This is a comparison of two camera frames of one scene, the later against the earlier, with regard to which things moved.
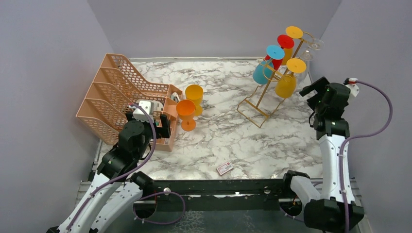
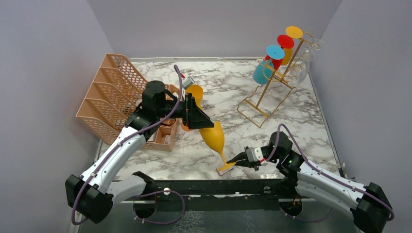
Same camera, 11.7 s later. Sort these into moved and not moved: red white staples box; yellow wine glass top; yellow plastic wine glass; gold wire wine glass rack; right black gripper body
Moved: right black gripper body
Not moved: yellow wine glass top; yellow plastic wine glass; gold wire wine glass rack; red white staples box
